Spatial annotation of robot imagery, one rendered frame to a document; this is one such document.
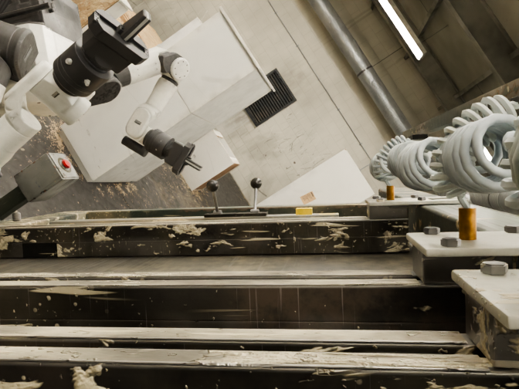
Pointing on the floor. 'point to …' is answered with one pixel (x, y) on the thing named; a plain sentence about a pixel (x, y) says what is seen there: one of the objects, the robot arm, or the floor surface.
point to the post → (11, 202)
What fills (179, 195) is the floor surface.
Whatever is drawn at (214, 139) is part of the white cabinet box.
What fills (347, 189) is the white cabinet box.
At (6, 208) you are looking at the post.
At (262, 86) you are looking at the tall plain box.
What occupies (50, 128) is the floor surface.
